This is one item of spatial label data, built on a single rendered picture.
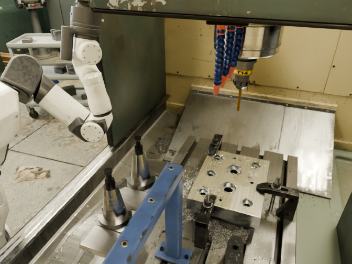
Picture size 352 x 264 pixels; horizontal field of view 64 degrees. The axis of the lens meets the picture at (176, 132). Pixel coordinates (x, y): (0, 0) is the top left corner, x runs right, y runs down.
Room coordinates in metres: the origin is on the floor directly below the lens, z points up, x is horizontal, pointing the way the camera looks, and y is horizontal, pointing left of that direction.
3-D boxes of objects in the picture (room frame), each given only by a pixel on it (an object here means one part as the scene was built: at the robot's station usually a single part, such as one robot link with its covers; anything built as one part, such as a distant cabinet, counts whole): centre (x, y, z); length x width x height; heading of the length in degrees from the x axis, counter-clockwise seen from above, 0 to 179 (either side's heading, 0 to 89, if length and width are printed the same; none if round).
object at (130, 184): (0.48, 0.08, 1.21); 0.06 x 0.06 x 0.03
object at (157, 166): (0.53, 0.06, 1.21); 0.07 x 0.05 x 0.01; 69
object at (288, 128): (1.32, -0.40, 0.75); 0.89 x 0.67 x 0.26; 69
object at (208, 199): (0.60, -0.09, 0.97); 0.13 x 0.03 x 0.15; 159
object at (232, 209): (0.75, -0.19, 0.97); 0.29 x 0.23 x 0.05; 159
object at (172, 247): (0.51, 0.01, 1.05); 0.10 x 0.05 x 0.30; 69
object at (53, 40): (3.17, 1.31, 0.48); 0.87 x 0.46 x 0.96; 91
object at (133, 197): (0.43, 0.10, 1.21); 0.07 x 0.05 x 0.01; 69
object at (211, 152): (0.94, -0.16, 0.97); 0.13 x 0.03 x 0.15; 159
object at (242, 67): (0.70, -0.17, 1.40); 0.05 x 0.05 x 0.03
